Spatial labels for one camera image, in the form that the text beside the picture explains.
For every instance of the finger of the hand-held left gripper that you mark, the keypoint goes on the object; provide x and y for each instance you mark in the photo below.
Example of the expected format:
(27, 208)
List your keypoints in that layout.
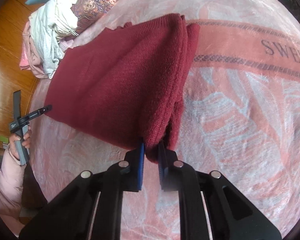
(37, 112)
(16, 105)

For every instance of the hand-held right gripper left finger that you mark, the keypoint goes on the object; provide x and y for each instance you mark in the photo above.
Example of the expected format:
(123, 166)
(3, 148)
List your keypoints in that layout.
(140, 170)

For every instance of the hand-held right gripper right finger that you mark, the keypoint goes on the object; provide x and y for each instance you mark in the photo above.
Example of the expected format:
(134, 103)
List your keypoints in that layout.
(162, 172)

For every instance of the dark red knit sweater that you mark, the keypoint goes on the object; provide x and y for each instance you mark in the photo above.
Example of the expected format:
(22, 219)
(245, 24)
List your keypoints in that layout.
(115, 80)

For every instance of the person's pink sleeved left forearm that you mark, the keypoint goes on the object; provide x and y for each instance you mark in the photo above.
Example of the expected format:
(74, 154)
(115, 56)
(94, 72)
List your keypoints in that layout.
(7, 187)

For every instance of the pink clothes pile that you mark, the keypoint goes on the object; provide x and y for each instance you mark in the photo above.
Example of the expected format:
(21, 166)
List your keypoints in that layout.
(31, 60)

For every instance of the person's left hand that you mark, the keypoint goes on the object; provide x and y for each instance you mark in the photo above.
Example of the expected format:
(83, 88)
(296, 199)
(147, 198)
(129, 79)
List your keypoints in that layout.
(13, 147)

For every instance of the green box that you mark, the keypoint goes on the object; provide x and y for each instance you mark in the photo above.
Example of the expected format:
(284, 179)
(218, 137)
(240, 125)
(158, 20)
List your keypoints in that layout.
(2, 141)

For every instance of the white light blue garment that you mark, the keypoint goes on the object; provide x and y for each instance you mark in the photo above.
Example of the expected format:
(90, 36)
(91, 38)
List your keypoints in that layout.
(47, 30)

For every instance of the pink patterned blanket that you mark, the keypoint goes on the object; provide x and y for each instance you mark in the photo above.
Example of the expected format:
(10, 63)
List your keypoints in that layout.
(240, 130)

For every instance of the cream cloth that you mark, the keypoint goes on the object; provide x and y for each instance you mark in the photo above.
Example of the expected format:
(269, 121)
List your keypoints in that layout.
(65, 27)

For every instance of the floral patterned pillow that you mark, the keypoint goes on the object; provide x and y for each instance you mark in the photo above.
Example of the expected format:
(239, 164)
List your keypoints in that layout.
(92, 5)

